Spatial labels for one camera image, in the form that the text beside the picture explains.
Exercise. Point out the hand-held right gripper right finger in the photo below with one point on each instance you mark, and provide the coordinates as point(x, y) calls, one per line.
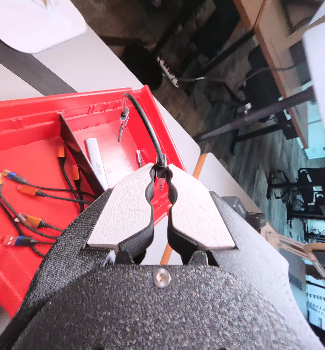
point(200, 216)

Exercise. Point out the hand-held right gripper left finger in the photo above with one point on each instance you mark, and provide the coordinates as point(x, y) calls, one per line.
point(121, 213)

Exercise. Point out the red plastic bin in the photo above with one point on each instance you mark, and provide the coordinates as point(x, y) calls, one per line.
point(28, 128)

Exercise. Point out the grey usb-c plug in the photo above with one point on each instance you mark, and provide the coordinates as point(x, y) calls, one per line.
point(138, 158)

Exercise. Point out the small dark grey device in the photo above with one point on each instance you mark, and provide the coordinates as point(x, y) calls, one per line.
point(237, 205)

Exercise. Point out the white stick dongle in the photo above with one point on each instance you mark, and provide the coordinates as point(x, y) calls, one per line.
point(96, 161)

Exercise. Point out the black bin divider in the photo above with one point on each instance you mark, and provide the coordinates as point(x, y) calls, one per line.
point(77, 153)

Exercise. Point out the black light stand pole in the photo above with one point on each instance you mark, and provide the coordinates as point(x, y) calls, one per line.
point(261, 114)

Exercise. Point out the white power strip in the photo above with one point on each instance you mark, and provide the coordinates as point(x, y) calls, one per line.
point(168, 72)

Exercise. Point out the studio light panel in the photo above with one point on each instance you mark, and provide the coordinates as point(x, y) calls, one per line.
point(324, 82)

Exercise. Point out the wooden desk with black legs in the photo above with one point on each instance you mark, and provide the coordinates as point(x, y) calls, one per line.
point(274, 32)

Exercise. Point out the white base clear stand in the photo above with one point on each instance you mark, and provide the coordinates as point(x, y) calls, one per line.
point(28, 27)

